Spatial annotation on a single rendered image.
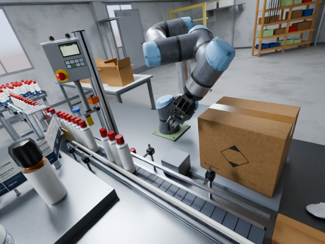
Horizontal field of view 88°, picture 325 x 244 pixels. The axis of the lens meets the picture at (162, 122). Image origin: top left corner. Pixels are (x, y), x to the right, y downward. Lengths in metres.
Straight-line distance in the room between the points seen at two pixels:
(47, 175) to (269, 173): 0.82
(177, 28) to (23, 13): 4.86
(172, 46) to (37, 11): 5.21
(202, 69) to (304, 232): 0.59
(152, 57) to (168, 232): 0.59
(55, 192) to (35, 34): 4.89
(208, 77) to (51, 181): 0.71
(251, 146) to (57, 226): 0.75
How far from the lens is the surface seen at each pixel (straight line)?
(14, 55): 5.32
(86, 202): 0.83
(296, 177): 0.93
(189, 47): 0.54
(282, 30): 7.80
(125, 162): 0.79
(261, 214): 0.60
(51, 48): 0.98
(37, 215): 0.92
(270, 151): 0.65
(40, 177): 0.82
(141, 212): 0.77
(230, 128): 0.64
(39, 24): 5.57
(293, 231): 0.76
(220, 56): 0.46
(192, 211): 0.64
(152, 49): 0.53
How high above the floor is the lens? 1.45
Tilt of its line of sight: 29 degrees down
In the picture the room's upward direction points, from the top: 10 degrees counter-clockwise
